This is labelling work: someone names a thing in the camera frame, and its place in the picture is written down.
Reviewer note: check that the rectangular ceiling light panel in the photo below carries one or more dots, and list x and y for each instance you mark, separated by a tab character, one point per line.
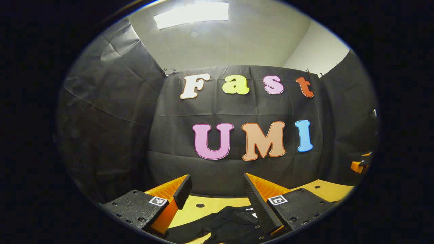
191	13

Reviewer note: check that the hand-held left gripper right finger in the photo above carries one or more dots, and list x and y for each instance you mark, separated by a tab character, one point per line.
257	203

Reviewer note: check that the black backdrop cloth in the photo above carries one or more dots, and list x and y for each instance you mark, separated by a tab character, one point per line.
101	118

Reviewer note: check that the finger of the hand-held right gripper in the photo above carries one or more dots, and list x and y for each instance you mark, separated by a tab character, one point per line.
357	166

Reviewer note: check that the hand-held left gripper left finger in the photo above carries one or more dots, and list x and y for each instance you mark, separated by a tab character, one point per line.
183	189

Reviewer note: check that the black collared garment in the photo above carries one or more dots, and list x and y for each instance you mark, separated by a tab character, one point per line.
230	223

